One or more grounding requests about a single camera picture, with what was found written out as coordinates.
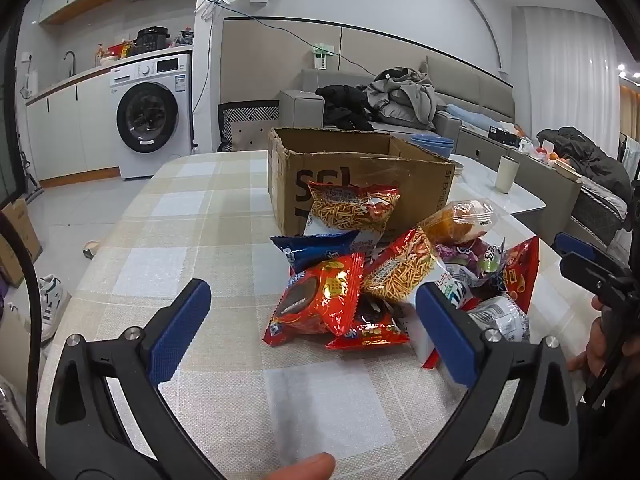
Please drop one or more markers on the brown cardboard box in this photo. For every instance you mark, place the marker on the brown cardboard box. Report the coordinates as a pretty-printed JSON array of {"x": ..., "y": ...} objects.
[{"x": 290, "y": 195}]

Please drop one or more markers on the white black printed snack packet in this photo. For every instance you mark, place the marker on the white black printed snack packet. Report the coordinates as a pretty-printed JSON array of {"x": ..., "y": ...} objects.
[{"x": 460, "y": 285}]

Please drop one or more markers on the white base cabinet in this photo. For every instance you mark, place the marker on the white base cabinet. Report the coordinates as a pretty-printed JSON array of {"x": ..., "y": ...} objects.
[{"x": 75, "y": 125}]

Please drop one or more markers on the light blue pillow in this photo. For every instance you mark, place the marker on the light blue pillow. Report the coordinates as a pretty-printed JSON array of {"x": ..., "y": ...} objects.
[{"x": 470, "y": 116}]

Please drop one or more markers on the grey sofa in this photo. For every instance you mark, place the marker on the grey sofa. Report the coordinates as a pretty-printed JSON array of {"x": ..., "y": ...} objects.
[{"x": 310, "y": 110}]

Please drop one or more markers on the orange noodle stick snack packet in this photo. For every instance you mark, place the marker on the orange noodle stick snack packet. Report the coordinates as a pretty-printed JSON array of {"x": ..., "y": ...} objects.
[
  {"x": 400, "y": 270},
  {"x": 345, "y": 207}
]

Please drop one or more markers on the checked tablecloth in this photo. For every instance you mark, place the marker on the checked tablecloth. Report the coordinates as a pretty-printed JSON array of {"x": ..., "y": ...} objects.
[{"x": 200, "y": 220}]

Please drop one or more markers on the clear bread packet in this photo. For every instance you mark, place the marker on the clear bread packet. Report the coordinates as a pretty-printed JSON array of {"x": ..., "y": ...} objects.
[{"x": 455, "y": 222}]

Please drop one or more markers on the red food packets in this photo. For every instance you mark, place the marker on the red food packets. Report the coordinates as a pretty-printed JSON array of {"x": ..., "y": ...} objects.
[{"x": 122, "y": 50}]

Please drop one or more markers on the stacked blue bowls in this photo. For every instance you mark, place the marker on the stacked blue bowls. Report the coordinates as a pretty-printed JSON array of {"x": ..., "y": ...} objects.
[{"x": 440, "y": 142}]

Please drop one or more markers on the white sneaker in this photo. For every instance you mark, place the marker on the white sneaker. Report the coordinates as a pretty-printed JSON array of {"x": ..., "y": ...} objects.
[{"x": 52, "y": 305}]

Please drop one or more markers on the black coat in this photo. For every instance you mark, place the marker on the black coat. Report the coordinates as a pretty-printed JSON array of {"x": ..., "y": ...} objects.
[{"x": 590, "y": 160}]

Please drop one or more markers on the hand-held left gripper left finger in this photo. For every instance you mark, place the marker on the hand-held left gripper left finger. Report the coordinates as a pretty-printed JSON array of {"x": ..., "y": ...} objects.
[{"x": 177, "y": 330}]

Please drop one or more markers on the white curtain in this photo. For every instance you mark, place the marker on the white curtain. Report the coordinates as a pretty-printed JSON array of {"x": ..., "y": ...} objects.
[{"x": 565, "y": 70}]

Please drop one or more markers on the black jacket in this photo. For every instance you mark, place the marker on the black jacket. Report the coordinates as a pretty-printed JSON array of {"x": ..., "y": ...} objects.
[{"x": 345, "y": 105}]

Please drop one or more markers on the cream cup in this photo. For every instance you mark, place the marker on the cream cup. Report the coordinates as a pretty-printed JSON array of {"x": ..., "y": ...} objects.
[{"x": 507, "y": 175}]

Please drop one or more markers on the grey clothes pile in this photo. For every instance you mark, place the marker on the grey clothes pile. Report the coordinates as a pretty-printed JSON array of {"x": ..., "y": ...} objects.
[{"x": 405, "y": 95}]

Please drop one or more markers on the red yellow snack packet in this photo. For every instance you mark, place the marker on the red yellow snack packet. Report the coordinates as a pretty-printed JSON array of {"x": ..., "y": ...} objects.
[{"x": 522, "y": 270}]

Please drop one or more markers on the person's right hand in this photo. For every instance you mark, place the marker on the person's right hand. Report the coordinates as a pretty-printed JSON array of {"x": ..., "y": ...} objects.
[{"x": 595, "y": 357}]

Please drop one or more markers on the person's left hand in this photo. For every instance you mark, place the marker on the person's left hand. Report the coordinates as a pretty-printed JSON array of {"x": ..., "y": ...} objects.
[{"x": 305, "y": 467}]

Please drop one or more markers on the black pressure cooker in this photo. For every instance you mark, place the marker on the black pressure cooker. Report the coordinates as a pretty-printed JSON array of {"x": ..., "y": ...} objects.
[{"x": 152, "y": 40}]

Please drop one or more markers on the beige slipper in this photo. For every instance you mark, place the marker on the beige slipper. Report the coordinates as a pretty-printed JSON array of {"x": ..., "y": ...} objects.
[{"x": 92, "y": 250}]

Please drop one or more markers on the cardboard box on floor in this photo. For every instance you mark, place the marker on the cardboard box on floor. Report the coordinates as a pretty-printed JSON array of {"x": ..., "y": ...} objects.
[{"x": 17, "y": 240}]

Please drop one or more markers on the purple snack packet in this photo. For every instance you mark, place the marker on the purple snack packet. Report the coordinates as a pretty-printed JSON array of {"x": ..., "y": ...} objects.
[{"x": 462, "y": 255}]

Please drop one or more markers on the white power strip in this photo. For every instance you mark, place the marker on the white power strip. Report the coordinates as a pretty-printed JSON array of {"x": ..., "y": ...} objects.
[{"x": 322, "y": 57}]

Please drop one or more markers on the small red cookie packet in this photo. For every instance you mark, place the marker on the small red cookie packet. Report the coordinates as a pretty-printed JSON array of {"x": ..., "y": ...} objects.
[{"x": 370, "y": 335}]

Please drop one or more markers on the kitchen faucet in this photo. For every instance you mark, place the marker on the kitchen faucet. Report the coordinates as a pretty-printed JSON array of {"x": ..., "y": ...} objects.
[{"x": 71, "y": 60}]

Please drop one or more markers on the white washing machine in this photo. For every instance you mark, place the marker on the white washing machine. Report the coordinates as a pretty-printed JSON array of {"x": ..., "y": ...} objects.
[{"x": 150, "y": 115}]

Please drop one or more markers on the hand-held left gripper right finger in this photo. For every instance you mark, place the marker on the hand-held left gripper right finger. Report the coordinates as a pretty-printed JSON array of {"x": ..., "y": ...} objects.
[{"x": 447, "y": 332}]

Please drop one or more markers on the clear white snack packet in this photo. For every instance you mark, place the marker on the clear white snack packet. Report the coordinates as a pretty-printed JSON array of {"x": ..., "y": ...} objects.
[{"x": 500, "y": 317}]

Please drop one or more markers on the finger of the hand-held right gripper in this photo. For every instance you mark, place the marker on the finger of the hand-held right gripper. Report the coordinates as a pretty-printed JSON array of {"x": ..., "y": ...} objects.
[
  {"x": 582, "y": 269},
  {"x": 572, "y": 244}
]

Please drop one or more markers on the large red cookie packet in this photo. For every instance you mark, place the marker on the large red cookie packet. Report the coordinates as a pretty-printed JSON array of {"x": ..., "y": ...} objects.
[{"x": 325, "y": 285}]

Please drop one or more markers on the blue cookie packet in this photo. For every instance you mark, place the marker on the blue cookie packet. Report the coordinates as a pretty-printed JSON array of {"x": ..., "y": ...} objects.
[{"x": 315, "y": 250}]

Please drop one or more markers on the grey low cabinet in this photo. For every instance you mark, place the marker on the grey low cabinet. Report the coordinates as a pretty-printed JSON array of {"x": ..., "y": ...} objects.
[{"x": 540, "y": 180}]

